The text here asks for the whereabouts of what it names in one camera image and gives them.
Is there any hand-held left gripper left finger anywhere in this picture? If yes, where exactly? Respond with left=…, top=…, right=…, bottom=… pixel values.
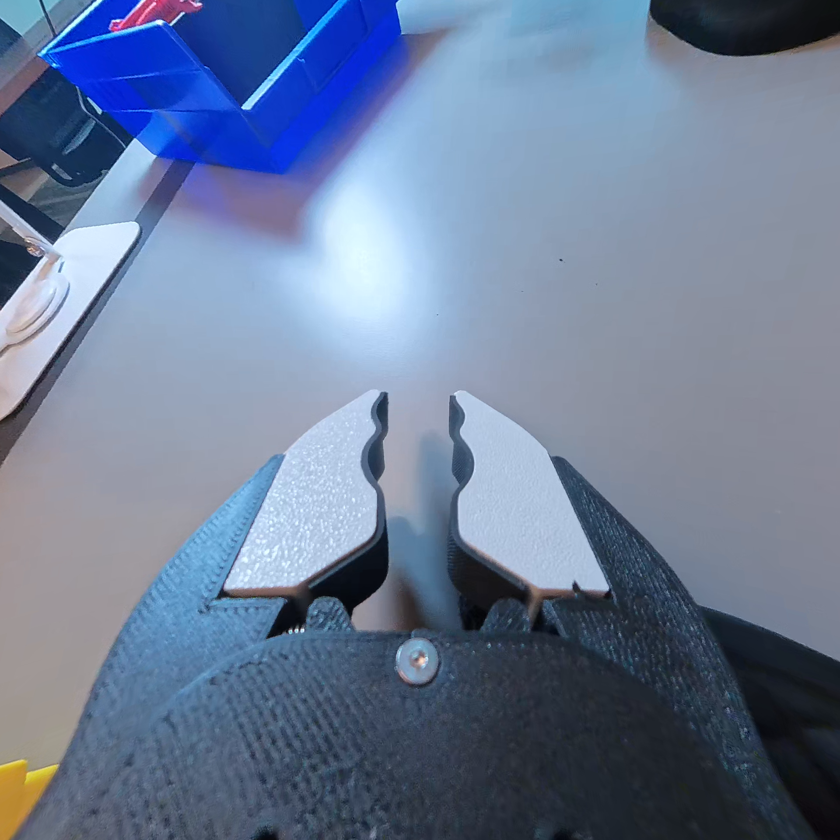
left=223, top=390, right=389, bottom=608

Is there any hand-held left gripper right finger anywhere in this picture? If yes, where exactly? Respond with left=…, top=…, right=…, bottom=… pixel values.
left=448, top=390, right=613, bottom=608

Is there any yellow plastic bin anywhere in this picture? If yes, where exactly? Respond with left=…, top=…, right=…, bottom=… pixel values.
left=0, top=760, right=60, bottom=840

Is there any blue plastic bin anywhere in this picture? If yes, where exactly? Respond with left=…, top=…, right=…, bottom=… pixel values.
left=38, top=0, right=403, bottom=175

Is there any white document stand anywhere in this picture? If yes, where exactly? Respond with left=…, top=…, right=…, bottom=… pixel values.
left=0, top=200, right=143, bottom=421

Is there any dark cloth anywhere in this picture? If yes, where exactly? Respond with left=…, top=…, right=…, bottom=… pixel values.
left=699, top=607, right=840, bottom=840

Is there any black textured wrist pad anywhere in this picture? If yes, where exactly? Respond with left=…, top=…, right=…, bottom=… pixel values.
left=648, top=0, right=840, bottom=56

